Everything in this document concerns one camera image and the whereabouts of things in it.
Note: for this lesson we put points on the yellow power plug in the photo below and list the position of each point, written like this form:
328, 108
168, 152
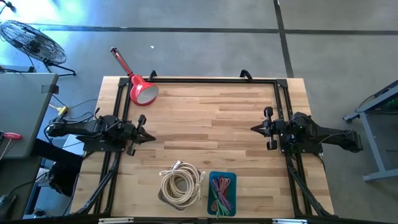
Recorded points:
63, 110

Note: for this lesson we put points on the black floor fan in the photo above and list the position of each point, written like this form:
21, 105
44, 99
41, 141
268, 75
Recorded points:
31, 43

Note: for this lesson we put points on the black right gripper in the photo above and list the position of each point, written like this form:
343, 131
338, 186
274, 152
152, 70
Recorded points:
276, 129

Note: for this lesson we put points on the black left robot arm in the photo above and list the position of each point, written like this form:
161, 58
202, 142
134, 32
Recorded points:
81, 127

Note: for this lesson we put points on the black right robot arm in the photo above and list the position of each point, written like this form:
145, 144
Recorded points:
326, 133

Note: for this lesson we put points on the blue plastic bin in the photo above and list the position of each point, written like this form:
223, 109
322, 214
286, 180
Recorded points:
234, 193

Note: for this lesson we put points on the black metal table frame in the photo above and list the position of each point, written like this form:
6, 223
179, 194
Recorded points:
217, 80

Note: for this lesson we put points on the black frame clamp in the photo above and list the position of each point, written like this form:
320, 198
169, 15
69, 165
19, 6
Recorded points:
246, 75
152, 76

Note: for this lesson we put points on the silver metal bracket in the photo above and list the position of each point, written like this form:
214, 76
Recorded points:
289, 221
115, 221

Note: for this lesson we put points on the red desk lamp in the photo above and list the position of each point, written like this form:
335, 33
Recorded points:
141, 90

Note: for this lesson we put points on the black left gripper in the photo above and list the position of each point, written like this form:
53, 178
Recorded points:
132, 137

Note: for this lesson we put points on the grey metal desk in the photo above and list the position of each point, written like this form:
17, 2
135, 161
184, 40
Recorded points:
370, 143

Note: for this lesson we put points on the grey side table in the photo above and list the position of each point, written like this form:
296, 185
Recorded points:
21, 112

